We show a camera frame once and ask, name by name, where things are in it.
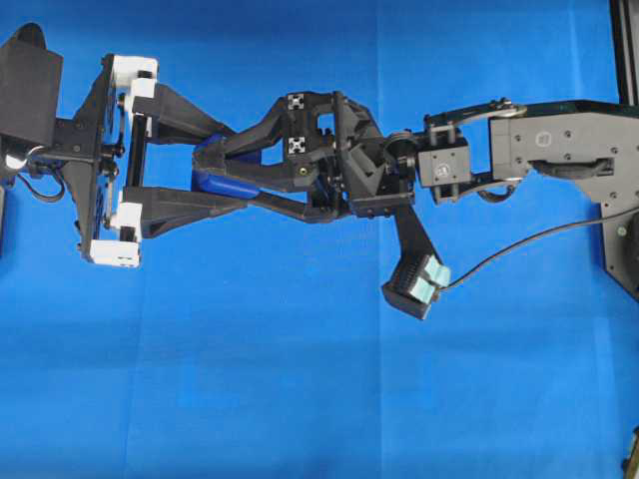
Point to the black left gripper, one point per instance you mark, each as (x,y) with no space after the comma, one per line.
(87,146)

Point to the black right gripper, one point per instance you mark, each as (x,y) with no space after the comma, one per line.
(337,163)

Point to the blue block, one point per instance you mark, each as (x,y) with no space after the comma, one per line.
(203,182)

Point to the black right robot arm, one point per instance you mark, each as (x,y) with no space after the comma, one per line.
(487,150)

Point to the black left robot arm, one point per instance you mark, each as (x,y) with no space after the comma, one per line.
(24,161)

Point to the black left base block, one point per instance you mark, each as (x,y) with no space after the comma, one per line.
(3,206)

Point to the blue table cloth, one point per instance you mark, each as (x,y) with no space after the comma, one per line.
(256,346)

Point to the yellow clamp at edge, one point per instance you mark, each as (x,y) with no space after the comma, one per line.
(630,463)

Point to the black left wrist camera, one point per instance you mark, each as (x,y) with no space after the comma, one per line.
(30,84)

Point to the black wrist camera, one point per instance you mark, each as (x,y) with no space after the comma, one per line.
(30,84)
(420,275)

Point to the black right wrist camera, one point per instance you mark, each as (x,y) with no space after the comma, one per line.
(420,275)

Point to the black aluminium frame post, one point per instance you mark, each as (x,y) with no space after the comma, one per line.
(625,32)

